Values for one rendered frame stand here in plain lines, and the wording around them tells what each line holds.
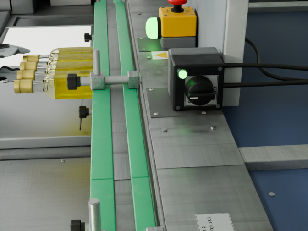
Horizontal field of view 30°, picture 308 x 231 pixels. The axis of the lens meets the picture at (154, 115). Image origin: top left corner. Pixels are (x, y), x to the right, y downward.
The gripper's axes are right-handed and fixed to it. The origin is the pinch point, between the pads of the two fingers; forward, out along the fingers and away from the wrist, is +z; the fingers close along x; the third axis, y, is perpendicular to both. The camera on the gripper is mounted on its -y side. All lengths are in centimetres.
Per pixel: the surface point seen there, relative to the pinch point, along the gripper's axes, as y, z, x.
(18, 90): 19.1, 0.0, -0.4
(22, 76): 13.2, 0.3, 0.8
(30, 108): 3.6, 0.1, -12.5
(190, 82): 67, 34, 21
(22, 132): 17.4, -0.6, -12.5
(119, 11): 3.6, 25.3, 13.8
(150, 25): 36, 30, 20
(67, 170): 30.7, 10.9, -16.2
